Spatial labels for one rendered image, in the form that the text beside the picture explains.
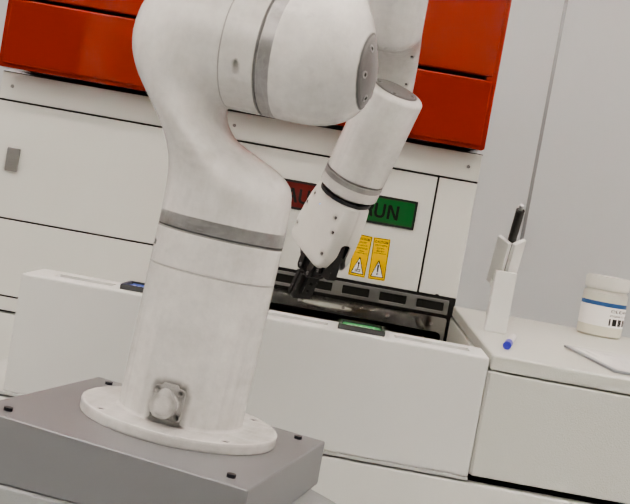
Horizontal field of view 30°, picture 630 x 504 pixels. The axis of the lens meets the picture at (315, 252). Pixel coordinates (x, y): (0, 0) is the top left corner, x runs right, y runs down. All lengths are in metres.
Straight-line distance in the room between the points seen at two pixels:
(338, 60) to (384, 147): 0.54
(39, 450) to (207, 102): 0.35
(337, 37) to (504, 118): 2.46
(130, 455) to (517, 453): 0.54
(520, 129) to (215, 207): 2.49
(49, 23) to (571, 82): 1.89
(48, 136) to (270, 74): 1.03
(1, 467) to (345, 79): 0.45
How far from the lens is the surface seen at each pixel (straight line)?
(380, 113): 1.58
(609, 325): 1.93
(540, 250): 3.52
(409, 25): 1.55
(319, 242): 1.65
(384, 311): 1.99
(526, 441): 1.41
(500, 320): 1.66
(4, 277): 2.09
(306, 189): 1.99
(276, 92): 1.08
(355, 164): 1.60
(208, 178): 1.08
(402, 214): 1.99
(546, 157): 3.52
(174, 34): 1.11
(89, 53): 2.01
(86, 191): 2.05
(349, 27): 1.08
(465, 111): 1.96
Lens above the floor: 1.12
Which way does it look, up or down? 3 degrees down
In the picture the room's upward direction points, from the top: 10 degrees clockwise
